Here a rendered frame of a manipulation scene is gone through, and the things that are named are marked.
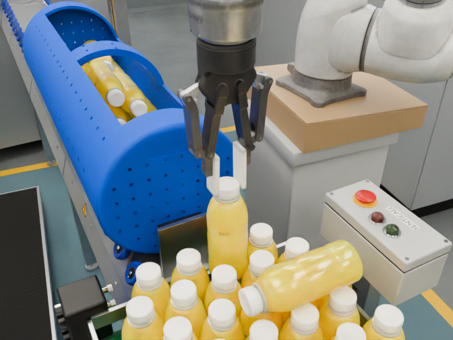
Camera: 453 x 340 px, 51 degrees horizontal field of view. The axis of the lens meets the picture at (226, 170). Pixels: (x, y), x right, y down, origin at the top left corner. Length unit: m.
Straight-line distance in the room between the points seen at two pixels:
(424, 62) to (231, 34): 0.68
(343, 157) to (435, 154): 1.22
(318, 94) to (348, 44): 0.15
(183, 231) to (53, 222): 1.80
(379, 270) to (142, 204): 0.42
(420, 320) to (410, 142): 0.83
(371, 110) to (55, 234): 1.79
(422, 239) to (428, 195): 1.80
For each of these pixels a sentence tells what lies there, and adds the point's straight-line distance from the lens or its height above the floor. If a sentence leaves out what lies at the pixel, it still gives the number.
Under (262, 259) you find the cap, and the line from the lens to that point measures 0.76.
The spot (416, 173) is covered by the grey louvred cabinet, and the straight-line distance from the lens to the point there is 2.47.
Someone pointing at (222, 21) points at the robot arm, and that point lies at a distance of 0.56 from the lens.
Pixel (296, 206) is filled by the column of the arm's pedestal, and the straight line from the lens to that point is 1.29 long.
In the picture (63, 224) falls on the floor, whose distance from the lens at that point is 2.61.
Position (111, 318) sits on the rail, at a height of 0.96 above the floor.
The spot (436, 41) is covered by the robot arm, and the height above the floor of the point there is 1.27.
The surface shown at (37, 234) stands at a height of 0.15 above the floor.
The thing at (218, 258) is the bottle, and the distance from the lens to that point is 0.77.
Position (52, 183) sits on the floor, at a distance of 2.93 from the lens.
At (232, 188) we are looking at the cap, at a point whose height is 1.20.
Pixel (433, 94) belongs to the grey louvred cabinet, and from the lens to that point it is 2.30.
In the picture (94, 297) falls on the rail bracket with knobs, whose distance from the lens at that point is 0.84.
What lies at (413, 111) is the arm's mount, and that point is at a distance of 1.32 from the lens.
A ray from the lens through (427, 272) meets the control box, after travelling 0.84.
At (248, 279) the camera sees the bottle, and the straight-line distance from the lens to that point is 0.78.
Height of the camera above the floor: 1.62
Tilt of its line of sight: 34 degrees down
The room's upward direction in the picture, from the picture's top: straight up
